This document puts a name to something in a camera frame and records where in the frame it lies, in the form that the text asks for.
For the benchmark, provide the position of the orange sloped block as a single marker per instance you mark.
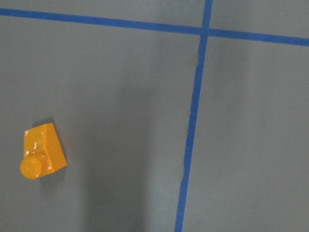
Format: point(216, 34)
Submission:
point(43, 154)

